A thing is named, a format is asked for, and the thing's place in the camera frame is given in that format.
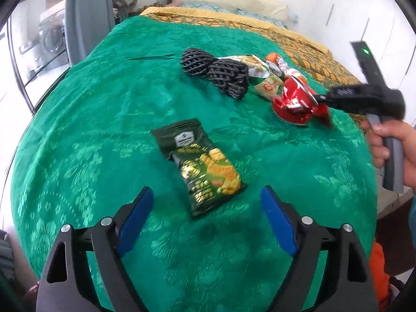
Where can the grey blue curtain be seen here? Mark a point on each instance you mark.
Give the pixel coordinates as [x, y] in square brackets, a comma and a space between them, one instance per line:
[91, 16]

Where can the yellow blanket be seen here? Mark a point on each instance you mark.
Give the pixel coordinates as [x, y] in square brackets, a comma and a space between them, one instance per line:
[260, 22]

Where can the green patterned tablecloth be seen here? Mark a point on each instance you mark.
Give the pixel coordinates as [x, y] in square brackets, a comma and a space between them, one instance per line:
[130, 104]

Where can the dark green snack packet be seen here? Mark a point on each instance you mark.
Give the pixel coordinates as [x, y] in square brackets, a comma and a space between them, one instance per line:
[201, 169]

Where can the orange print quilt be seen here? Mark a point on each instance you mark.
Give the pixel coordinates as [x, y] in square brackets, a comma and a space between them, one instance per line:
[325, 65]

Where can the person's orange trousers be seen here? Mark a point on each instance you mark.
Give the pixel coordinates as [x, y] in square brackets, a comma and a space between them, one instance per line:
[378, 276]

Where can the white yellow snack packet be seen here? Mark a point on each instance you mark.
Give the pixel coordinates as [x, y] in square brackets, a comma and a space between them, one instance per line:
[252, 66]

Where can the orange snack packet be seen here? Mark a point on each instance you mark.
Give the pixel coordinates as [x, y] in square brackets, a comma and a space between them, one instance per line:
[289, 68]

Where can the person's left forearm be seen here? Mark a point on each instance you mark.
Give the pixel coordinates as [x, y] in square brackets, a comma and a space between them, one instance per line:
[22, 266]

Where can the red crushed can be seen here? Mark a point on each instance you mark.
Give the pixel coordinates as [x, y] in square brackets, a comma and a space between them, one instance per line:
[292, 100]

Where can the black framed glass door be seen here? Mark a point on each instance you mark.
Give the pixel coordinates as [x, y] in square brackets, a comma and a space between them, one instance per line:
[22, 65]

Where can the teal floral pillow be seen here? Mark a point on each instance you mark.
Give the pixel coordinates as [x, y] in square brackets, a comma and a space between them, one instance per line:
[227, 8]

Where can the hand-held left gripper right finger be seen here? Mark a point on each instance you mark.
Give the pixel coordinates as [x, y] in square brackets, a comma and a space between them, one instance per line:
[279, 221]

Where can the person's right hand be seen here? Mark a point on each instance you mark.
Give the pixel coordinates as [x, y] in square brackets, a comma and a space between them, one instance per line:
[410, 152]

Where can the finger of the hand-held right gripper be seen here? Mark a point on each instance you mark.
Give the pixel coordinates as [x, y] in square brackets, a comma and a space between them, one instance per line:
[344, 96]

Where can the white wardrobe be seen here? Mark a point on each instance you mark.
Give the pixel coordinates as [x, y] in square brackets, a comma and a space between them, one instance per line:
[357, 13]

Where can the small green packet red label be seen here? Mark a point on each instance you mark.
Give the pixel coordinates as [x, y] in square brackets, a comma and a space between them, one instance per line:
[268, 87]

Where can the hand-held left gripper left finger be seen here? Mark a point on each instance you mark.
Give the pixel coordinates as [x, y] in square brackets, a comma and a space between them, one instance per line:
[135, 221]

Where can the grey washing machine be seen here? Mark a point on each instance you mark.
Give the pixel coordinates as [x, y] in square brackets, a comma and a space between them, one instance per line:
[52, 37]

